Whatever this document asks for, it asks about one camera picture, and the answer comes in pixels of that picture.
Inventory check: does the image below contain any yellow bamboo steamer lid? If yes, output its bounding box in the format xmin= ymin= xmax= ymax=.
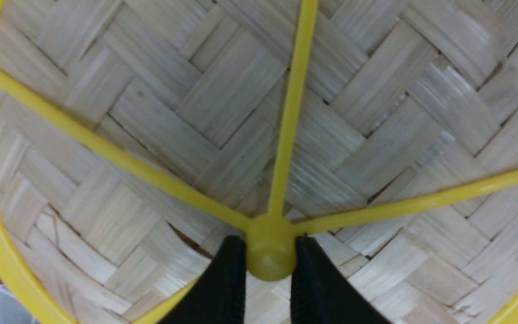
xmin=0 ymin=0 xmax=518 ymax=324

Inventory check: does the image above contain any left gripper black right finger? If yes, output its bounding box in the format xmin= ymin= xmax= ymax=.
xmin=290 ymin=236 xmax=390 ymax=324

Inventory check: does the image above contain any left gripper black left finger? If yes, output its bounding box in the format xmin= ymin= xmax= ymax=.
xmin=159 ymin=235 xmax=247 ymax=324

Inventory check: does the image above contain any grey checked tablecloth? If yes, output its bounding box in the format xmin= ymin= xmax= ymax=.
xmin=0 ymin=284 xmax=38 ymax=324

